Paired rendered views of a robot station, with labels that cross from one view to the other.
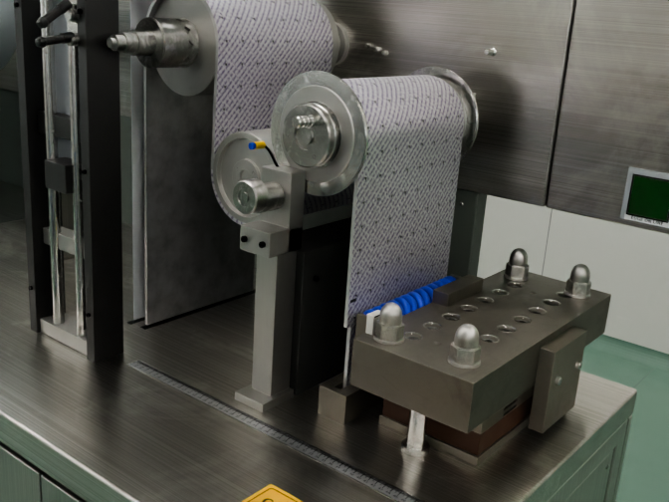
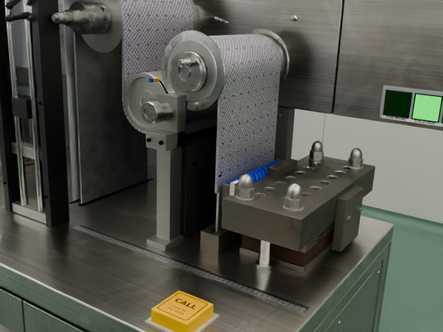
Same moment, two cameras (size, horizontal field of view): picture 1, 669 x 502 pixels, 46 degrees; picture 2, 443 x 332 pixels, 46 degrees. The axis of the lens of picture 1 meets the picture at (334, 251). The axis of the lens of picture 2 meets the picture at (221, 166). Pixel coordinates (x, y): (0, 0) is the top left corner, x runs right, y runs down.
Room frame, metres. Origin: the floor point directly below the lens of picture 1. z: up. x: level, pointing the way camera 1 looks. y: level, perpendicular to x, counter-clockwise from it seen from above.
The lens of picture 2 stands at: (-0.04, 0.05, 1.37)
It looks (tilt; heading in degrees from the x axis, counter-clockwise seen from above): 17 degrees down; 355
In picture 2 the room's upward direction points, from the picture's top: 2 degrees clockwise
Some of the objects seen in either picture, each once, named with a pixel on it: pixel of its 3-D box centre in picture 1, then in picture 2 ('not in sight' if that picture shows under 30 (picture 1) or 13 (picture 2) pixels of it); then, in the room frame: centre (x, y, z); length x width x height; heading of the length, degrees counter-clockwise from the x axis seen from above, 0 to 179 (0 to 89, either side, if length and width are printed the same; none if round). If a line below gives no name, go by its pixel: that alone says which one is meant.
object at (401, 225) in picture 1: (405, 238); (248, 136); (1.00, -0.09, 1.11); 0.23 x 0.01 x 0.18; 142
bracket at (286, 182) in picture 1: (268, 290); (165, 172); (0.94, 0.08, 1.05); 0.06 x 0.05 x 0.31; 142
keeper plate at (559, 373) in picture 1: (559, 378); (349, 217); (0.92, -0.30, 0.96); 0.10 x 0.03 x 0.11; 142
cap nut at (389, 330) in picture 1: (390, 321); (245, 186); (0.86, -0.07, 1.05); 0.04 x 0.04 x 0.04
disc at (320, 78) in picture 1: (317, 133); (192, 71); (0.94, 0.03, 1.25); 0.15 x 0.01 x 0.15; 52
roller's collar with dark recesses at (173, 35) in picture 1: (166, 43); (89, 18); (1.08, 0.24, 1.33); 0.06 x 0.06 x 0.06; 52
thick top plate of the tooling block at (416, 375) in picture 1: (492, 335); (306, 193); (0.97, -0.21, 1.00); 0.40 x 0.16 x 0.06; 142
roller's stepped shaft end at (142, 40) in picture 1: (129, 43); (66, 18); (1.03, 0.28, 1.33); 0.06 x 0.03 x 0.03; 142
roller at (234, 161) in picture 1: (308, 166); (182, 95); (1.12, 0.05, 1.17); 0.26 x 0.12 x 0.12; 142
